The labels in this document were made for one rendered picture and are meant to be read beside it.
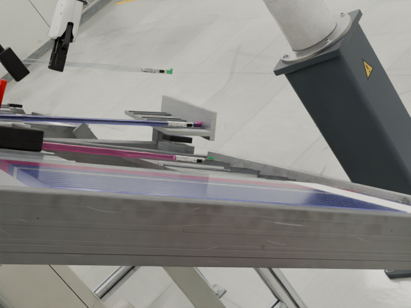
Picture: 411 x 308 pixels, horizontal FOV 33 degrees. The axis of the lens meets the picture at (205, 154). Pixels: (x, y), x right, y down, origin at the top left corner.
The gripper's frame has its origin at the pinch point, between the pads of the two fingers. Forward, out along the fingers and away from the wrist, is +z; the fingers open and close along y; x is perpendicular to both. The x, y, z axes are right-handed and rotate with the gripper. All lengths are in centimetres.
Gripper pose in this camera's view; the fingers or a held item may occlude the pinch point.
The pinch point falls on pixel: (57, 62)
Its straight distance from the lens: 169.2
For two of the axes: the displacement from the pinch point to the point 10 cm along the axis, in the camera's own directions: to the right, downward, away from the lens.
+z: -2.5, 9.6, 0.9
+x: 8.9, 1.9, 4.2
